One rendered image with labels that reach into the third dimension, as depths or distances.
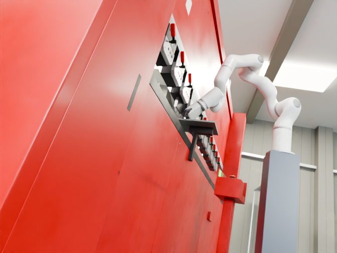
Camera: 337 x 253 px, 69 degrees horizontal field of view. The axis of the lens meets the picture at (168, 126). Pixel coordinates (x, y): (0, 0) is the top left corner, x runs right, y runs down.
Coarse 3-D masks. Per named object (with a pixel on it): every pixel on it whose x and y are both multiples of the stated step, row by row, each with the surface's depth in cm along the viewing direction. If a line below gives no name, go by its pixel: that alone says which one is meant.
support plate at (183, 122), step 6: (180, 120) 149; (186, 120) 147; (192, 120) 145; (198, 120) 144; (204, 120) 143; (186, 126) 155; (204, 126) 148; (210, 126) 146; (216, 126) 146; (216, 132) 152
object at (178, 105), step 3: (177, 99) 160; (180, 99) 163; (177, 102) 159; (180, 102) 164; (174, 105) 158; (177, 105) 159; (180, 105) 164; (177, 108) 160; (180, 108) 165; (177, 111) 162; (180, 111) 165; (177, 114) 163
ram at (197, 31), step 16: (192, 0) 158; (208, 0) 195; (176, 16) 135; (192, 16) 161; (208, 16) 199; (192, 32) 164; (208, 32) 204; (176, 48) 144; (192, 48) 167; (208, 48) 209; (192, 64) 171; (208, 64) 214; (192, 80) 174; (208, 80) 220; (208, 112) 232; (224, 112) 320; (224, 128) 332; (224, 144) 345
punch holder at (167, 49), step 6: (168, 24) 127; (168, 30) 127; (168, 36) 127; (162, 42) 122; (168, 42) 127; (162, 48) 122; (168, 48) 129; (174, 48) 136; (162, 54) 126; (168, 54) 129; (162, 60) 130; (168, 60) 130
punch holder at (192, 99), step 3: (192, 90) 178; (192, 93) 177; (192, 96) 177; (195, 96) 184; (189, 99) 175; (192, 99) 178; (195, 99) 185; (189, 102) 174; (192, 102) 177; (183, 105) 175; (186, 105) 174; (189, 105) 173; (183, 108) 174; (183, 111) 178; (186, 117) 186
